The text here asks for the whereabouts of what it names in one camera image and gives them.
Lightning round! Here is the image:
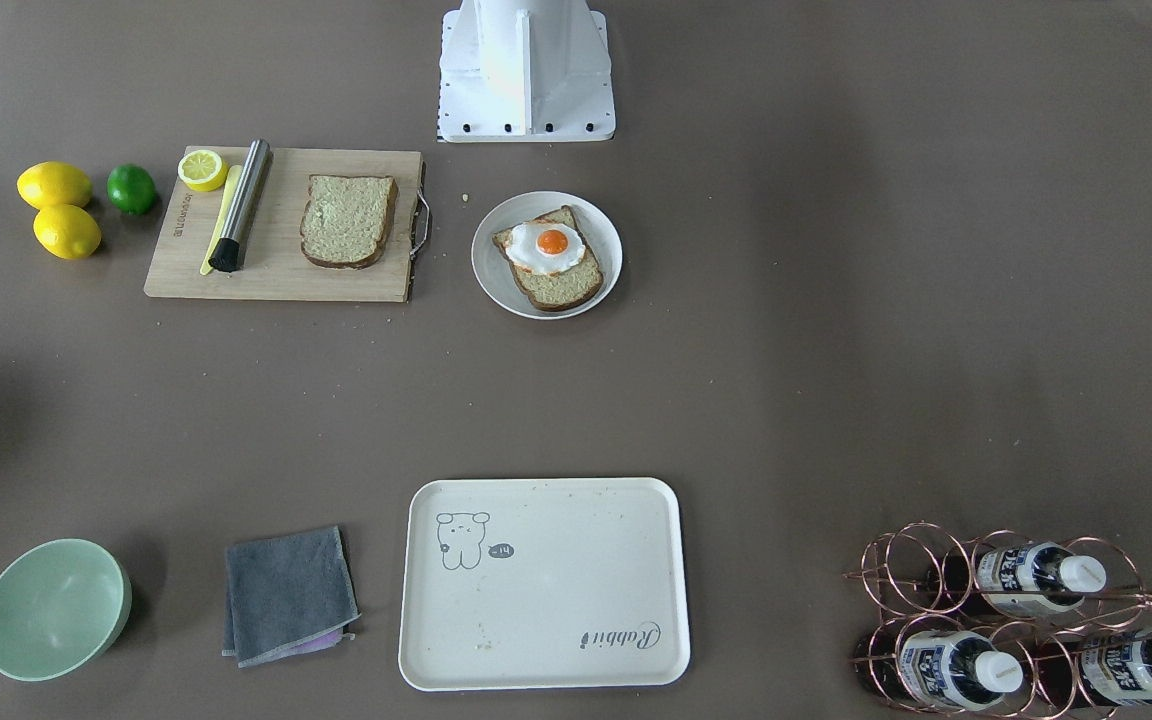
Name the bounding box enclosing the lower tea bottle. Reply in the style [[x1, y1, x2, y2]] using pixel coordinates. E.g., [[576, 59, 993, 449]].
[[851, 630, 1025, 712], [1034, 632, 1152, 708]]

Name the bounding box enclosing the steel muddler black tip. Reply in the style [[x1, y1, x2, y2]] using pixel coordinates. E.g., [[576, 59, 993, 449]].
[[210, 138, 273, 273]]

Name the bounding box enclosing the fried egg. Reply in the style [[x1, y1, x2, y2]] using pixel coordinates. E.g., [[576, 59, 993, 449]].
[[505, 222, 586, 275]]

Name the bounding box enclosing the cream rabbit tray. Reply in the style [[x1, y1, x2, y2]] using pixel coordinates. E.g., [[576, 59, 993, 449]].
[[397, 477, 692, 692]]

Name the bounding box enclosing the upper yellow lemon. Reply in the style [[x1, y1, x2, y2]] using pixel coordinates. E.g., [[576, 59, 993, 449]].
[[15, 161, 93, 210]]

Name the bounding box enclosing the wooden cutting board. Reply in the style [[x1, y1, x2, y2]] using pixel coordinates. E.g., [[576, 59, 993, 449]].
[[143, 147, 424, 302]]

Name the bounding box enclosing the half lemon slice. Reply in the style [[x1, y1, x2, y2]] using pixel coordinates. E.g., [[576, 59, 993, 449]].
[[177, 149, 229, 192]]

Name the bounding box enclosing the yellow lemon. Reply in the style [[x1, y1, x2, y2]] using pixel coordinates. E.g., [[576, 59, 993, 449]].
[[15, 161, 93, 210], [33, 204, 103, 260]]

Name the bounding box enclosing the yellow plastic knife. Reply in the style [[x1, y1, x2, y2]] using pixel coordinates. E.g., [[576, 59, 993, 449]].
[[198, 164, 244, 275]]

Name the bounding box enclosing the upper tea bottle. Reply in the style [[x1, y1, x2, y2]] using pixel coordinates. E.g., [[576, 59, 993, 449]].
[[918, 541, 1108, 620]]

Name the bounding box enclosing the grey folded cloth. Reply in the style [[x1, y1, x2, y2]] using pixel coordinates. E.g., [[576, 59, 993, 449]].
[[221, 525, 361, 667]]

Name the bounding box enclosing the white round plate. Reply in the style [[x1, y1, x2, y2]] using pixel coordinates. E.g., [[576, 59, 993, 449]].
[[471, 191, 623, 320]]

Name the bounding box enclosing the tea bottle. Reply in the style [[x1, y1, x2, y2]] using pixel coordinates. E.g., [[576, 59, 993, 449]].
[[851, 630, 1025, 712], [1034, 632, 1152, 708], [918, 541, 1108, 620]]

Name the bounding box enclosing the lower yellow lemon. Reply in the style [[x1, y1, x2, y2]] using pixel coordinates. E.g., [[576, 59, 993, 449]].
[[33, 204, 103, 260]]

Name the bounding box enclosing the green lime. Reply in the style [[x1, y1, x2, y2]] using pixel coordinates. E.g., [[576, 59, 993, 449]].
[[106, 164, 157, 217]]

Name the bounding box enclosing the mint green bowl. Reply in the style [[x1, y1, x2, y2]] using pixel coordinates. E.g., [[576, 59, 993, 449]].
[[0, 538, 132, 682]]

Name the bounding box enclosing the copper wire bottle rack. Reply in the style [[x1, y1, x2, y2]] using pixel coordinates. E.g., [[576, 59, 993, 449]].
[[851, 521, 1152, 719]]

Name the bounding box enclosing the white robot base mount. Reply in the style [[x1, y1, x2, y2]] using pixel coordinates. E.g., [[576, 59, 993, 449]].
[[435, 1, 617, 143]]

